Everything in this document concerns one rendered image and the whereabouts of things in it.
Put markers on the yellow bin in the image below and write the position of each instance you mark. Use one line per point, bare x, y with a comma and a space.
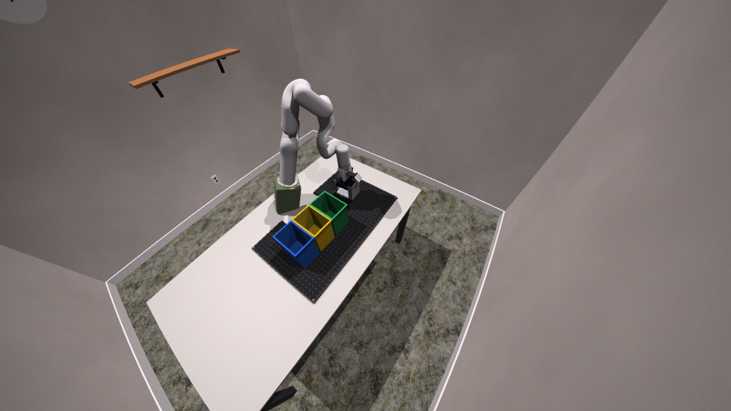
317, 225

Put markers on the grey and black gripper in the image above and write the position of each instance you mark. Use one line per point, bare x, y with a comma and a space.
342, 177

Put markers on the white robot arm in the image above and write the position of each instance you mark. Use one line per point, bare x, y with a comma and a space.
319, 105

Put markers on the blue open-top bin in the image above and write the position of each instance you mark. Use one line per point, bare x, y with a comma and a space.
298, 243

